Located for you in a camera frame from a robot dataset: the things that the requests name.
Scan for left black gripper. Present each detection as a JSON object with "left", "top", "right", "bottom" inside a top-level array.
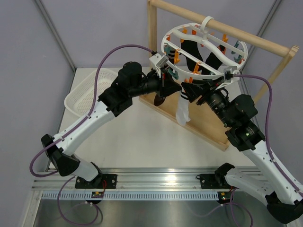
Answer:
[{"left": 129, "top": 66, "right": 182, "bottom": 99}]

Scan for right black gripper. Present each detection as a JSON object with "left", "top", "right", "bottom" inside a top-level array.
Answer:
[{"left": 182, "top": 76, "right": 235, "bottom": 127}]

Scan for brown sock with stripes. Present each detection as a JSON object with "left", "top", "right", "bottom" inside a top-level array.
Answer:
[{"left": 153, "top": 94, "right": 166, "bottom": 106}]

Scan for white sock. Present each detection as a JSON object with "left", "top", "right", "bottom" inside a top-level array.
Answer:
[{"left": 175, "top": 88, "right": 191, "bottom": 126}]

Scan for black sock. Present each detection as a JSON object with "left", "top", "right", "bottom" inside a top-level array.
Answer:
[
  {"left": 181, "top": 40, "right": 203, "bottom": 72},
  {"left": 201, "top": 45, "right": 226, "bottom": 75}
]

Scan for white round clip hanger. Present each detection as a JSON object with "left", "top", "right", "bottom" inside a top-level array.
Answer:
[{"left": 160, "top": 17, "right": 248, "bottom": 82}]

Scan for dark brown small sock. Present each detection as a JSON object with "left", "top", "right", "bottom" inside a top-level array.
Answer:
[{"left": 167, "top": 49, "right": 180, "bottom": 64}]

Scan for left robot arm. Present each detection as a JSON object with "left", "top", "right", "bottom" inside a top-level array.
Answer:
[{"left": 41, "top": 61, "right": 181, "bottom": 188}]

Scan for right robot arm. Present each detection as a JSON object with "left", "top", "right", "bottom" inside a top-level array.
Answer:
[{"left": 181, "top": 80, "right": 303, "bottom": 224}]

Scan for white perforated plastic basket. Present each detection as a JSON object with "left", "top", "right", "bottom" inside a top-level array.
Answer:
[{"left": 64, "top": 68, "right": 117, "bottom": 117}]

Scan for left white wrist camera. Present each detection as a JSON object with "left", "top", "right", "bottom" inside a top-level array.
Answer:
[{"left": 149, "top": 53, "right": 168, "bottom": 76}]

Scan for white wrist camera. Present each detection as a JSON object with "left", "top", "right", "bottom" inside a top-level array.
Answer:
[
  {"left": 217, "top": 66, "right": 240, "bottom": 90},
  {"left": 149, "top": 53, "right": 168, "bottom": 76}
]

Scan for wooden hanger rack frame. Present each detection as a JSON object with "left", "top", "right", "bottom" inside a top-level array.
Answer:
[{"left": 140, "top": 0, "right": 299, "bottom": 151}]

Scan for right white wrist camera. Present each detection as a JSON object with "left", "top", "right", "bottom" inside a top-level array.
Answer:
[{"left": 217, "top": 66, "right": 240, "bottom": 90}]

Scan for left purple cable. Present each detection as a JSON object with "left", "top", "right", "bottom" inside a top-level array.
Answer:
[{"left": 29, "top": 44, "right": 158, "bottom": 224}]

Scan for aluminium mounting rail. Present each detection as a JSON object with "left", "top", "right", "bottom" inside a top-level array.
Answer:
[{"left": 31, "top": 166, "right": 273, "bottom": 192}]

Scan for white slotted cable duct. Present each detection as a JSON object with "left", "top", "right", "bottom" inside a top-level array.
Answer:
[{"left": 42, "top": 191, "right": 219, "bottom": 201}]

